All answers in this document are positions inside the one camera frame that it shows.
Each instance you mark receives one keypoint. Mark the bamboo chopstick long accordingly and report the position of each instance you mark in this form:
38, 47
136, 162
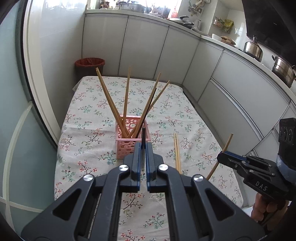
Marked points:
126, 100

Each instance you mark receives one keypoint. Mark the white electric kettle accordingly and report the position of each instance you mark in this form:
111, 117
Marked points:
197, 25

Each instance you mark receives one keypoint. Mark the person's right hand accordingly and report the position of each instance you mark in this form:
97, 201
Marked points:
261, 206

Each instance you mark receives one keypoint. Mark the steel basin on counter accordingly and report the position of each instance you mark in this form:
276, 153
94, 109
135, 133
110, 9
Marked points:
134, 7

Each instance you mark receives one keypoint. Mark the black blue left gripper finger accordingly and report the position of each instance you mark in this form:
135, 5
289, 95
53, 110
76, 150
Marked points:
90, 209

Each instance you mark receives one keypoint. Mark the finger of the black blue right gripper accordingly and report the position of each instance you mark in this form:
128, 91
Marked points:
196, 209

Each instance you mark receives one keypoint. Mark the black range hood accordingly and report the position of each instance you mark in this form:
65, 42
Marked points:
273, 23

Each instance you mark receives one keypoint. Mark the steel stock pot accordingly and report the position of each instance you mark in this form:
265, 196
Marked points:
283, 71

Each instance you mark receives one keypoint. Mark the pink perforated utensil holder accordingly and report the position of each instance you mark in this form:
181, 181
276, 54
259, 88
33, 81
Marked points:
125, 146

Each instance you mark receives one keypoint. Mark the red black trash bin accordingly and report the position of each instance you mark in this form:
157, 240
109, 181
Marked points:
87, 67

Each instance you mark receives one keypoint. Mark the basket of bread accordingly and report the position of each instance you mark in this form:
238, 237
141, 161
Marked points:
227, 40

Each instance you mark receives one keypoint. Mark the floral tablecloth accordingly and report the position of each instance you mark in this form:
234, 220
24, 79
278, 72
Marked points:
87, 146

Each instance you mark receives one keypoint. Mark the bamboo chopstick short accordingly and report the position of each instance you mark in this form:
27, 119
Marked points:
154, 100

